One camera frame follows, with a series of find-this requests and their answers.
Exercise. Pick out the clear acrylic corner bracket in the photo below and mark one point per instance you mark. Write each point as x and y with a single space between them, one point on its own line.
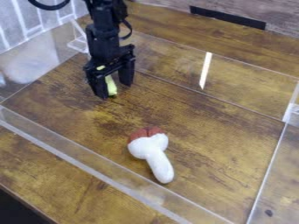
79 43

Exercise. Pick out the clear acrylic enclosure wall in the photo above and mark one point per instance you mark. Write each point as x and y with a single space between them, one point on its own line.
229 113

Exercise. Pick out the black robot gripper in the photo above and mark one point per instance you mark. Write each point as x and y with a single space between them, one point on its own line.
110 57

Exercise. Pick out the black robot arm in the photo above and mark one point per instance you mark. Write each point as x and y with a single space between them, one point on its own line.
108 13

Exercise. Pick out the white plush mushroom toy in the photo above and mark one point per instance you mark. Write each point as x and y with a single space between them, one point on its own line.
147 144

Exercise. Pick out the green spoon with metal bowl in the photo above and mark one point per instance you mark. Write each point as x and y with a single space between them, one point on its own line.
111 86

